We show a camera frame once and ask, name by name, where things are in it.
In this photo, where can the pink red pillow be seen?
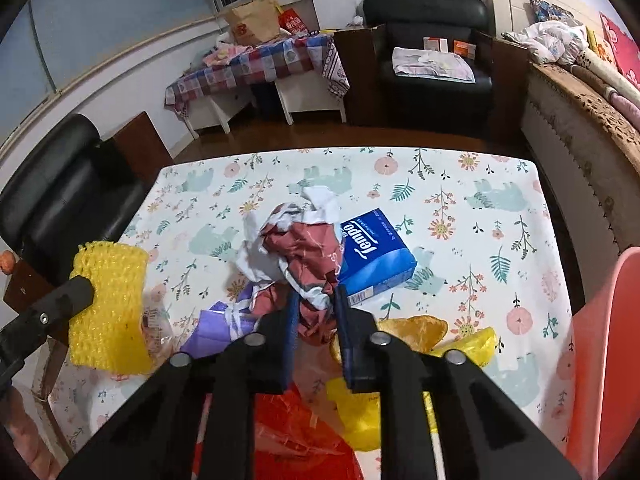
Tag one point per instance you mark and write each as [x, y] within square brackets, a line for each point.
[622, 47]

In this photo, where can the white small box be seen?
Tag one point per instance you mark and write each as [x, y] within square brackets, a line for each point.
[434, 44]

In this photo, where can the yellow half-round peel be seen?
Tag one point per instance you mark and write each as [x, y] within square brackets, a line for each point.
[415, 332]

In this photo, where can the dark floral pillow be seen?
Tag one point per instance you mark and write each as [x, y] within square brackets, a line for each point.
[550, 10]

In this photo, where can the brown paper bag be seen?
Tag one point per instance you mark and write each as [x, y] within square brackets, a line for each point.
[252, 22]

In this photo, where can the pink folded cloth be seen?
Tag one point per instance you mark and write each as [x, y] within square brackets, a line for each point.
[227, 54]

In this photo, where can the clear plastic wrapper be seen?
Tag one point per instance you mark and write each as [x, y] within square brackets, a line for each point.
[157, 330]

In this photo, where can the person's left hand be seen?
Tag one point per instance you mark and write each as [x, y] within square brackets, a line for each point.
[25, 440]

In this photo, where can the small orange ball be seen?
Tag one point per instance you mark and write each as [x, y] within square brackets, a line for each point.
[6, 261]

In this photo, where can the bed with brown cover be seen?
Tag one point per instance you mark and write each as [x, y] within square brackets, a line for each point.
[575, 140]

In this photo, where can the floral animal print tablecloth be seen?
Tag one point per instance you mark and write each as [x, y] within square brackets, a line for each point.
[450, 200]

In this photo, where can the purple plastic bag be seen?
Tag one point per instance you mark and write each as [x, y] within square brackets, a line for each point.
[210, 327]

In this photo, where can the red shopping bag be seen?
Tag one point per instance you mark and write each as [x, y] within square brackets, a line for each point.
[295, 22]

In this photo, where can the pink plastic bin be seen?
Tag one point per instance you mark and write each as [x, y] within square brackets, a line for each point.
[605, 360]

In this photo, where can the orange small box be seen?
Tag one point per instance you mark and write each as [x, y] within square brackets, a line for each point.
[465, 49]

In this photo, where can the plaid tablecloth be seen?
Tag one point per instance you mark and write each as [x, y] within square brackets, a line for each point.
[260, 65]

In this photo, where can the rolled blankets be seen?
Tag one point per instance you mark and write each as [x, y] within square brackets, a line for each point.
[612, 90]

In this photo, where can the dark wooden side cabinet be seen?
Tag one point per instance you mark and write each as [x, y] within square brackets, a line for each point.
[357, 75]
[505, 85]

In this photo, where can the crumpled white quilt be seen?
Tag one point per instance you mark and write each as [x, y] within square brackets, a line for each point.
[550, 40]

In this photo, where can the brown wooden board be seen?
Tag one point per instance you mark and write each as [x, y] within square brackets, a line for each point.
[142, 142]

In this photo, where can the blue tissue box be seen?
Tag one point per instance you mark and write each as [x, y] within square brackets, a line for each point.
[380, 255]

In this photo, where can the yellow plastic bag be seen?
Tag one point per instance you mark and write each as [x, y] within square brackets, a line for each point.
[360, 410]

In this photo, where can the black leather chair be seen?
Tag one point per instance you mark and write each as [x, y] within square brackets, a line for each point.
[60, 185]

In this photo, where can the pale folded cloth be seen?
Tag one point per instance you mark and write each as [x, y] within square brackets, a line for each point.
[430, 65]

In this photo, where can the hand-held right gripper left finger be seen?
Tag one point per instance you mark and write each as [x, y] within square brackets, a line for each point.
[291, 332]

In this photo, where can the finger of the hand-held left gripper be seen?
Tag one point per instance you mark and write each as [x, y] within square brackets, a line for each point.
[55, 305]

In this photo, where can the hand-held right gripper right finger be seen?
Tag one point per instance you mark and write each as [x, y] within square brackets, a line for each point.
[345, 342]

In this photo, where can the white low table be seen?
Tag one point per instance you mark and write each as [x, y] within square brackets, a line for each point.
[305, 97]

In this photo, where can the yellow foam net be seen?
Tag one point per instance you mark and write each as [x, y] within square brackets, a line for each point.
[110, 300]

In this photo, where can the wooden side table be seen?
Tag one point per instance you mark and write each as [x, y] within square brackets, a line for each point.
[27, 285]

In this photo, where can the red white plastic bag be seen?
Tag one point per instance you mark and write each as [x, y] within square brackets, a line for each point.
[300, 255]

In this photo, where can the black leather armchair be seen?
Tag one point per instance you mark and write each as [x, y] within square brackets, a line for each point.
[425, 15]

